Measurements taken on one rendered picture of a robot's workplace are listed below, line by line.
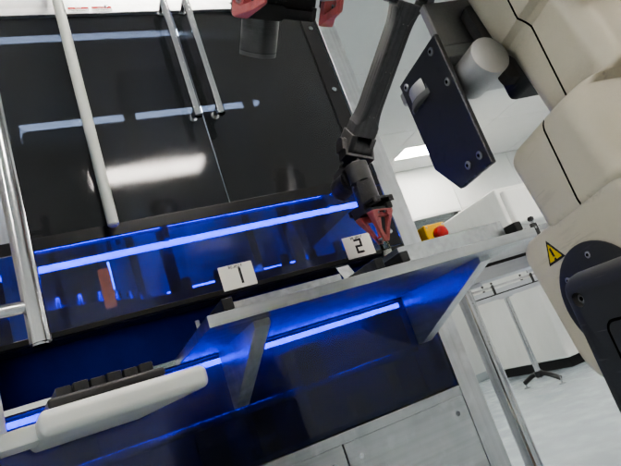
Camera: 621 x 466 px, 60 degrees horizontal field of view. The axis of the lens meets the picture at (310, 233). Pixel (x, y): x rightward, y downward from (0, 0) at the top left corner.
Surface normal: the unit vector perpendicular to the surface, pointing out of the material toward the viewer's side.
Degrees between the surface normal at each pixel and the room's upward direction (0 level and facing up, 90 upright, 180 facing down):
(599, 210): 90
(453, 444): 90
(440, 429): 90
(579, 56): 90
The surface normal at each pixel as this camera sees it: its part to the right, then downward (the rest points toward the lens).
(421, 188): 0.32, -0.35
